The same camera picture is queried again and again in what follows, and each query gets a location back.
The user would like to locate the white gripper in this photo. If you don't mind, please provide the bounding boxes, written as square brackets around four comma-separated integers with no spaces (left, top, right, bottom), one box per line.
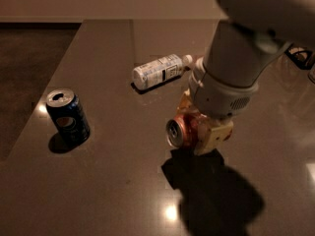
[177,58,259,155]

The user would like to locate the red coca-cola can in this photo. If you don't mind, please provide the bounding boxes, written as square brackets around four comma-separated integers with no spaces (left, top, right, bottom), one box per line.
[166,113,215,149]

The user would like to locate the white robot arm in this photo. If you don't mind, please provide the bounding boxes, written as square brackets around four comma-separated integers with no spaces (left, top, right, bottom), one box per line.
[166,0,315,155]

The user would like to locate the dark blue pepsi can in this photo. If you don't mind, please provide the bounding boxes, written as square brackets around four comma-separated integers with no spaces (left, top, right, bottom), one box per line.
[46,88,91,147]

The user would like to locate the clear plastic water bottle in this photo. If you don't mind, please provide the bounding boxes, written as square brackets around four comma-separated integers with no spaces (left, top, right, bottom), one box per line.
[132,54,194,90]

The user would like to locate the black object at table edge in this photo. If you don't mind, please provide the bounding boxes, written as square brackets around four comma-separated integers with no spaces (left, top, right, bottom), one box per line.
[285,45,315,70]

